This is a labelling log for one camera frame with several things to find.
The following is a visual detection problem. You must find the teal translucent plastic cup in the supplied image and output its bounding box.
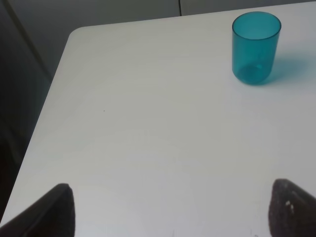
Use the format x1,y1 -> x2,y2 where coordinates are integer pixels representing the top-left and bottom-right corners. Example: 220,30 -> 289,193
232,11 -> 281,84

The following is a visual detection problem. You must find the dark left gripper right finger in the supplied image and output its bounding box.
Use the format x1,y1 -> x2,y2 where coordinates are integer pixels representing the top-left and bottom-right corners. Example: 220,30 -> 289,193
268,179 -> 316,237

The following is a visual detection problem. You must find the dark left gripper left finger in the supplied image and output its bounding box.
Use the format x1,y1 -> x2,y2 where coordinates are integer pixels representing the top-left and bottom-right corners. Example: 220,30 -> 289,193
0,183 -> 75,237

